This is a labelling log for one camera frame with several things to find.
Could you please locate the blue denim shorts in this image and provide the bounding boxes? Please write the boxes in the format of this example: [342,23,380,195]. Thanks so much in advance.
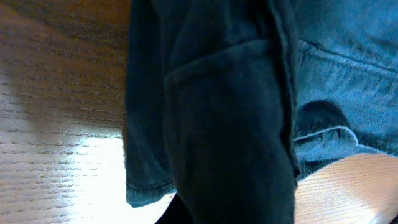
[125,0,397,223]

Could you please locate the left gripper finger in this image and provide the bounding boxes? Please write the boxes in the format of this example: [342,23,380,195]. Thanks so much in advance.
[155,194,193,224]

